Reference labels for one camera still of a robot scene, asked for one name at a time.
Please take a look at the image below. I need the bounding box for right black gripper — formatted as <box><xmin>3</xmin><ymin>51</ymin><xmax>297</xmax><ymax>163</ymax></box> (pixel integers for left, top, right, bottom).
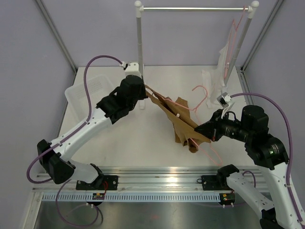
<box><xmin>195</xmin><ymin>108</ymin><xmax>253</xmax><ymax>143</ymax></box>

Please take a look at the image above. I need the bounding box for pink wire hanger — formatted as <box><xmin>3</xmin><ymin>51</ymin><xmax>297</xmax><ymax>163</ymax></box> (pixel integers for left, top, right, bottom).
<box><xmin>224</xmin><ymin>6</ymin><xmax>246</xmax><ymax>80</ymax></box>
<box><xmin>146</xmin><ymin>85</ymin><xmax>224</xmax><ymax>167</ymax></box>

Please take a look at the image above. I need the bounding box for brown tank top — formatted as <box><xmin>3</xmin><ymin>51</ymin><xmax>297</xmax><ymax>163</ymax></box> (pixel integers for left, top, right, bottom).
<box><xmin>145</xmin><ymin>85</ymin><xmax>211</xmax><ymax>153</ymax></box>

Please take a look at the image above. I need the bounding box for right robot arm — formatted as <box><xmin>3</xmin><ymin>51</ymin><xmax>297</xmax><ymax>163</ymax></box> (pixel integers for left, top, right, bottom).
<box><xmin>195</xmin><ymin>105</ymin><xmax>305</xmax><ymax>229</ymax></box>

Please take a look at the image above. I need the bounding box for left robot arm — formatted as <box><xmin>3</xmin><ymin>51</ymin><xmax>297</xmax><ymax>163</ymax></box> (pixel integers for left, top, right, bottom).
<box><xmin>37</xmin><ymin>75</ymin><xmax>147</xmax><ymax>190</ymax></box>

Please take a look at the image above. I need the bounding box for white plastic basket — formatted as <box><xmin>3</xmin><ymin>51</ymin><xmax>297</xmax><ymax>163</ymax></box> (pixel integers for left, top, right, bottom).
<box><xmin>65</xmin><ymin>74</ymin><xmax>115</xmax><ymax>123</ymax></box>

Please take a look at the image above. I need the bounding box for white garment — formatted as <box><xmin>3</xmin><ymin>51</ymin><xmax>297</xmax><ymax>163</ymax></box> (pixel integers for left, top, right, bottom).
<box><xmin>201</xmin><ymin>39</ymin><xmax>228</xmax><ymax>109</ymax></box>

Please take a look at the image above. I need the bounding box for white clothes rack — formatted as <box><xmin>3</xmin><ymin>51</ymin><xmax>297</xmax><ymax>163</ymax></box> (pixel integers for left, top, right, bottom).
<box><xmin>135</xmin><ymin>1</ymin><xmax>259</xmax><ymax>102</ymax></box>

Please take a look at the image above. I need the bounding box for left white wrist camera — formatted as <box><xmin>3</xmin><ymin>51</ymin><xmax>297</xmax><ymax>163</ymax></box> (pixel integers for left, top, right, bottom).
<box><xmin>120</xmin><ymin>62</ymin><xmax>142</xmax><ymax>77</ymax></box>

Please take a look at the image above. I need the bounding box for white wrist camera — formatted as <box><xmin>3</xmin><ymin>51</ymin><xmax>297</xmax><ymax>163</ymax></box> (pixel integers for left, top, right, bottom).
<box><xmin>120</xmin><ymin>62</ymin><xmax>142</xmax><ymax>77</ymax></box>
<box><xmin>217</xmin><ymin>92</ymin><xmax>235</xmax><ymax>118</ymax></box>

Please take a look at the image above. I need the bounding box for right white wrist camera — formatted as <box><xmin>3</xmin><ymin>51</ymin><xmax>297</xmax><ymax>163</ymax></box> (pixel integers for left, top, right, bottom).
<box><xmin>217</xmin><ymin>92</ymin><xmax>235</xmax><ymax>118</ymax></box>

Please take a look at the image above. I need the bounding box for aluminium rail base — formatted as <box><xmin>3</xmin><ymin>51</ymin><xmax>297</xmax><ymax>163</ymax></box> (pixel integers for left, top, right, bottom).
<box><xmin>31</xmin><ymin>166</ymin><xmax>269</xmax><ymax>193</ymax></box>

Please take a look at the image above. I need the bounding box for white slotted cable duct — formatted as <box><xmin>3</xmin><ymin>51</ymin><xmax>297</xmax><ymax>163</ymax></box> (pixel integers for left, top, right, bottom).
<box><xmin>42</xmin><ymin>192</ymin><xmax>220</xmax><ymax>203</ymax></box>

